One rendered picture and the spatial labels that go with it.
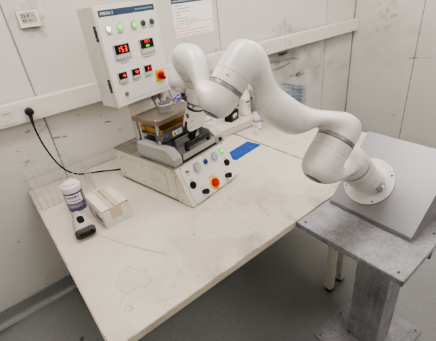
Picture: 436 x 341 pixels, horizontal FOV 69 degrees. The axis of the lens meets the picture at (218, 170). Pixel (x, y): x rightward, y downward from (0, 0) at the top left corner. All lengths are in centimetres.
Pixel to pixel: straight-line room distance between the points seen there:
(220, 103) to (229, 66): 10
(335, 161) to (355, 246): 36
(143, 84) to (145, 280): 91
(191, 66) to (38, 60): 109
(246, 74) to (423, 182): 77
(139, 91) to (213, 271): 91
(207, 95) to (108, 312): 72
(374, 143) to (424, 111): 203
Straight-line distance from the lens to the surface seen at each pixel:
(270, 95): 89
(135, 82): 158
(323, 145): 100
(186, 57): 92
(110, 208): 140
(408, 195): 133
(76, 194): 156
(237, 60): 86
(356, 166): 112
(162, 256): 122
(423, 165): 136
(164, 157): 141
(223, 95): 84
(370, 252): 123
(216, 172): 151
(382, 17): 345
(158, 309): 107
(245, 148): 188
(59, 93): 183
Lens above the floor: 157
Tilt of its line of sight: 29 degrees down
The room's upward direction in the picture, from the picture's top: 7 degrees counter-clockwise
